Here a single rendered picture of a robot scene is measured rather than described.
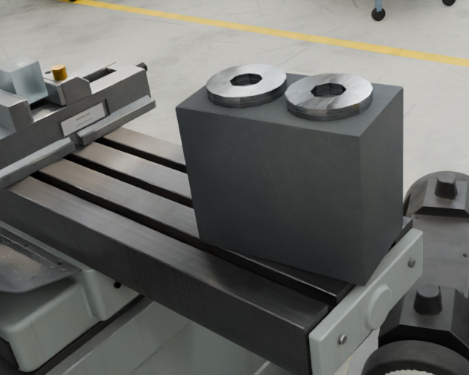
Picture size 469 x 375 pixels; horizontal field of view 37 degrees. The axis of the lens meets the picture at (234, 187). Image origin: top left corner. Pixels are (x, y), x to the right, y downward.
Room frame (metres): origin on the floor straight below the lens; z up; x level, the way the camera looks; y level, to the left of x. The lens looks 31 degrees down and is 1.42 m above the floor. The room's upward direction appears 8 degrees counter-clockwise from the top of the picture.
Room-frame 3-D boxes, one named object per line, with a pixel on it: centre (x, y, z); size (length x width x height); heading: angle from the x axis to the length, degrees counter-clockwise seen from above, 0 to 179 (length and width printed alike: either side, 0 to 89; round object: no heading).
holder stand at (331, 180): (0.68, -0.07, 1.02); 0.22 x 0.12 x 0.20; 54
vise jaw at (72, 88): (1.08, 0.27, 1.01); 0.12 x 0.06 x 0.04; 43
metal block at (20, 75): (1.04, 0.31, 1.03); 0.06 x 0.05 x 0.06; 43
